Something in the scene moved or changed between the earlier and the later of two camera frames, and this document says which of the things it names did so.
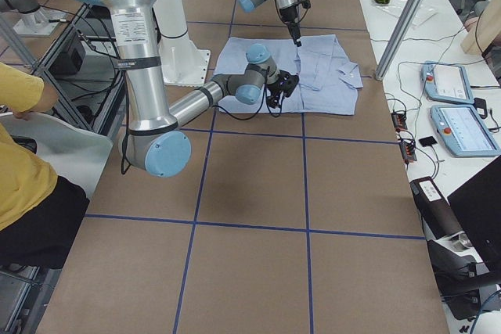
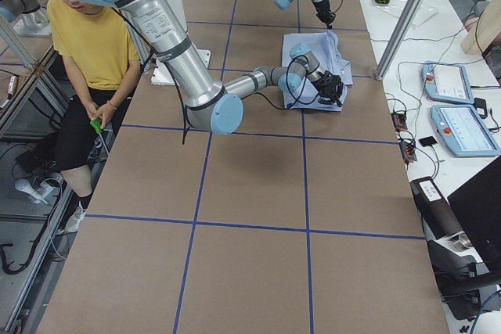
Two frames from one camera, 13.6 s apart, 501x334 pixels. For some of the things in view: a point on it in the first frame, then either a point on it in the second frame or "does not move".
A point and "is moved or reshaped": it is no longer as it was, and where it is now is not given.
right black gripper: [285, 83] -> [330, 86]
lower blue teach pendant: [463, 131] does not move
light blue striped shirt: [328, 82] is moved or reshaped
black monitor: [478, 205] does not move
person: [41, 214] -> [100, 67]
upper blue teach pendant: [446, 82] does not move
